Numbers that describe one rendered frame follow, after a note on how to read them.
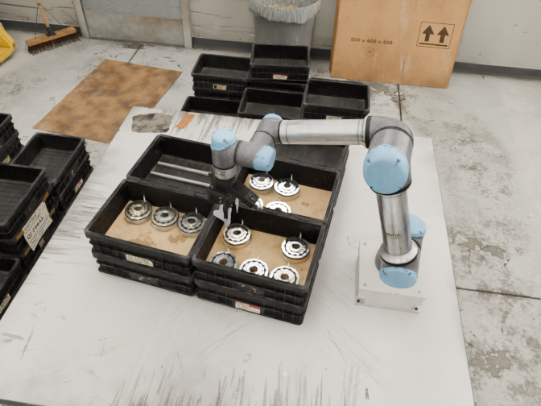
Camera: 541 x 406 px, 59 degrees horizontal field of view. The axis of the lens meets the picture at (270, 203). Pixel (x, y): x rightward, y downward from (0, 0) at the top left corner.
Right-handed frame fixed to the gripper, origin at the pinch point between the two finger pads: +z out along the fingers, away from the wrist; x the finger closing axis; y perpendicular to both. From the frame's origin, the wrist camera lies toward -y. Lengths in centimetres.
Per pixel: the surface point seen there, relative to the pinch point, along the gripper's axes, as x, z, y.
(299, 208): -27.6, 14.4, -15.8
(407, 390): 23, 27, -71
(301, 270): 1.0, 14.4, -26.8
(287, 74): -170, 43, 41
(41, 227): -8, 61, 111
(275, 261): 0.8, 14.4, -17.0
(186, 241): 5.0, 14.5, 16.8
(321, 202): -34.3, 14.4, -23.1
